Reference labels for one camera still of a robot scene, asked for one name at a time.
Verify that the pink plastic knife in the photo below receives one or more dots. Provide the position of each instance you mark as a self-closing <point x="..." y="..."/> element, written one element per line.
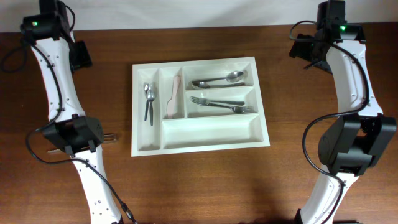
<point x="172" y="104"/>

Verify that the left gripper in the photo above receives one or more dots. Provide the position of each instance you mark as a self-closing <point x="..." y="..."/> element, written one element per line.
<point x="87" y="60"/>

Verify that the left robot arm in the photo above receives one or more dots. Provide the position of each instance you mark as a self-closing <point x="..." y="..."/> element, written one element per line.
<point x="50" y="36"/>

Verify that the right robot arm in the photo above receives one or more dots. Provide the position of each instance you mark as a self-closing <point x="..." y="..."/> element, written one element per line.
<point x="361" y="132"/>

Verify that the white plastic cutlery tray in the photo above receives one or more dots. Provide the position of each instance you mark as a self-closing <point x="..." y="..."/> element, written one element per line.
<point x="196" y="127"/>

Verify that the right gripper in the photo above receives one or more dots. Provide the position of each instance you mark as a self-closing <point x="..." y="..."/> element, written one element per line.
<point x="300" y="49"/>

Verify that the large spoon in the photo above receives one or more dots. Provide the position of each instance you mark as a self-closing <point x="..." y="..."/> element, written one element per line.
<point x="205" y="85"/>
<point x="232" y="77"/>

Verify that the metal tongs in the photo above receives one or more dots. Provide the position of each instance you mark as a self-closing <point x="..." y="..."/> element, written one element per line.
<point x="108" y="139"/>

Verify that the fork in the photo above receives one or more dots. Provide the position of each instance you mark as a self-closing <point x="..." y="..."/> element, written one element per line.
<point x="206" y="101"/>
<point x="235" y="109"/>

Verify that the small teaspoon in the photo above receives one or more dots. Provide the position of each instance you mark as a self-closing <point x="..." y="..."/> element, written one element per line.
<point x="150" y="96"/>
<point x="148" y="86"/>

